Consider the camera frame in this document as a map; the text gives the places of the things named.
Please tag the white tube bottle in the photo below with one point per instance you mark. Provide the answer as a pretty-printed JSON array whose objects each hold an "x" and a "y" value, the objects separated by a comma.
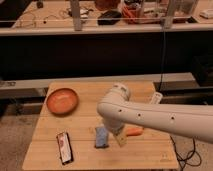
[{"x": 156, "y": 98}]

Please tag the grey metal post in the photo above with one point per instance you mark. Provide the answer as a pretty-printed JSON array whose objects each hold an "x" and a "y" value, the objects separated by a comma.
[
  {"x": 168, "y": 19},
  {"x": 75, "y": 9}
]

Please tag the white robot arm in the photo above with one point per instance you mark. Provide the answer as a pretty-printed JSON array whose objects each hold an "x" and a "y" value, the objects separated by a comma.
[{"x": 192, "y": 121}]

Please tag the tan wooden pusher tool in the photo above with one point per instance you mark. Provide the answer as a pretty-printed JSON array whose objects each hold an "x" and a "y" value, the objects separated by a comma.
[{"x": 121, "y": 138}]

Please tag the orange toy carrot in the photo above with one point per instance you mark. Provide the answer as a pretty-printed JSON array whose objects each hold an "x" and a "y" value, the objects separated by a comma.
[{"x": 136, "y": 131}]

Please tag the grey metal post left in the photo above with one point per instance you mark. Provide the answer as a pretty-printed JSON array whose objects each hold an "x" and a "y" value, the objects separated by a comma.
[{"x": 75, "y": 9}]

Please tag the black object on bench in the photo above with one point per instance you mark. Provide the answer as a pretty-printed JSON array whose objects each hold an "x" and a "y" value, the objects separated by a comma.
[{"x": 109, "y": 18}]

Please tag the orange bowl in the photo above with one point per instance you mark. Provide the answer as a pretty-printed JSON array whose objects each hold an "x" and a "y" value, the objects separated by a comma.
[{"x": 62, "y": 101}]

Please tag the grey metal post right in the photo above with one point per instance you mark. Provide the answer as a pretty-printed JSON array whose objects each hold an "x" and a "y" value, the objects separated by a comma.
[{"x": 168, "y": 19}]

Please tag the orange tool on bench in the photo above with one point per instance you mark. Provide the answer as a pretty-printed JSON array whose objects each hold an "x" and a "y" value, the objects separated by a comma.
[{"x": 130, "y": 15}]

